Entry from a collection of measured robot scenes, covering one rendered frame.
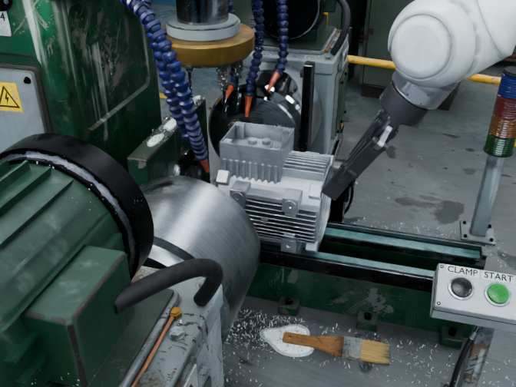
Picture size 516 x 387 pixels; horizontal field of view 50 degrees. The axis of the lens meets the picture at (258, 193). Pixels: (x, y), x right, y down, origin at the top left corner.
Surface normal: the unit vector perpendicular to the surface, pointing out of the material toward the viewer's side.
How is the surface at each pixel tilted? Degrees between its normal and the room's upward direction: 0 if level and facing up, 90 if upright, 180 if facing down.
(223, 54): 90
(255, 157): 90
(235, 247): 58
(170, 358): 0
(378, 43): 90
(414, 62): 82
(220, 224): 43
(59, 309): 0
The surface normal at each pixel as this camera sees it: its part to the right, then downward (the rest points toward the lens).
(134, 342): 0.00, -0.85
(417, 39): -0.61, 0.36
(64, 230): 0.73, -0.45
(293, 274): -0.27, 0.51
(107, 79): 0.96, 0.14
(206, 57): 0.15, 0.51
